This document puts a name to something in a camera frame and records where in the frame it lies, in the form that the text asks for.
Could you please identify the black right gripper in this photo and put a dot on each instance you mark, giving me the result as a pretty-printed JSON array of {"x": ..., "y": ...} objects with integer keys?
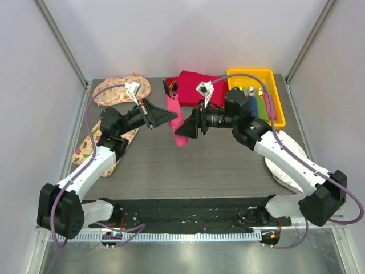
[{"x": 190, "y": 128}]

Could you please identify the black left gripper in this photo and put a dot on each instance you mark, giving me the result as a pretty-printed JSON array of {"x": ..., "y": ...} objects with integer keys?
[{"x": 152, "y": 116}]

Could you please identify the pink paper napkin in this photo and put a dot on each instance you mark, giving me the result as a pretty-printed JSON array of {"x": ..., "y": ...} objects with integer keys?
[{"x": 174, "y": 106}]

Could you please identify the iridescent purple knife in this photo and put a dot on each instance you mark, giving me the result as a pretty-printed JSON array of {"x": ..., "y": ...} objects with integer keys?
[{"x": 166, "y": 88}]

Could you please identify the iridescent spoon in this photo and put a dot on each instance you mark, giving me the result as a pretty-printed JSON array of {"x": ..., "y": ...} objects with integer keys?
[{"x": 173, "y": 89}]

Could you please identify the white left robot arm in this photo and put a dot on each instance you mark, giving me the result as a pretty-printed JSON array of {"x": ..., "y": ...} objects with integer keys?
[{"x": 61, "y": 209}]

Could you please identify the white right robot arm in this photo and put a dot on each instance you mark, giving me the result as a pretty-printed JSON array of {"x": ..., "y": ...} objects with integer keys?
[{"x": 323, "y": 192}]

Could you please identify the blue napkin cutlery roll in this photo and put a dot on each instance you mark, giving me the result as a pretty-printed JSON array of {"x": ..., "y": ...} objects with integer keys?
[{"x": 252, "y": 101}]

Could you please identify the floral fabric pouch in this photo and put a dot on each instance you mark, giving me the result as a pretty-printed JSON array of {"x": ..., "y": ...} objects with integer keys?
[{"x": 118, "y": 95}]

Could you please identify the yellow plastic bin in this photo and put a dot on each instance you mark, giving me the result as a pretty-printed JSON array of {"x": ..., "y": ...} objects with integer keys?
[{"x": 259, "y": 78}]

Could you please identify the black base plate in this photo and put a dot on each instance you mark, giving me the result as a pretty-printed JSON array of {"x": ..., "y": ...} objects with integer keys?
[{"x": 196, "y": 215}]

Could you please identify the aluminium frame rail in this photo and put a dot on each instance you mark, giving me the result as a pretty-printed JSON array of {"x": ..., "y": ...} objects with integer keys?
[{"x": 72, "y": 221}]

